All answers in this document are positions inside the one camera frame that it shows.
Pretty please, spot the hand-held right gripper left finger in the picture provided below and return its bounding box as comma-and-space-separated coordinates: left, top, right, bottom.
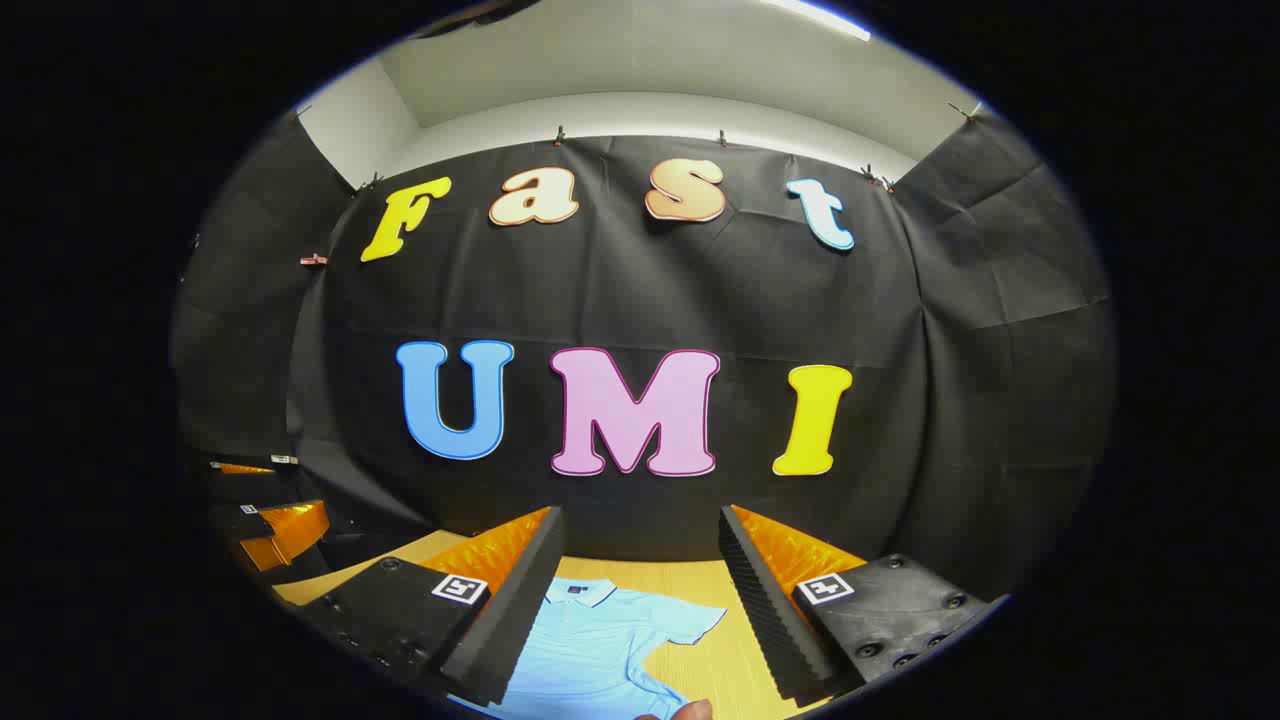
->
298, 505, 569, 708

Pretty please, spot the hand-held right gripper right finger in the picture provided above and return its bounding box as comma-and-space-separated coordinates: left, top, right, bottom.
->
718, 504, 1013, 704

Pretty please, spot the light blue T-shirt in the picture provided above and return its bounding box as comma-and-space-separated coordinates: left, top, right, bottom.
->
450, 577, 728, 720

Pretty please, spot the black backdrop cloth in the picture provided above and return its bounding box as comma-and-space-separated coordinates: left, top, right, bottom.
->
170, 105, 1116, 601

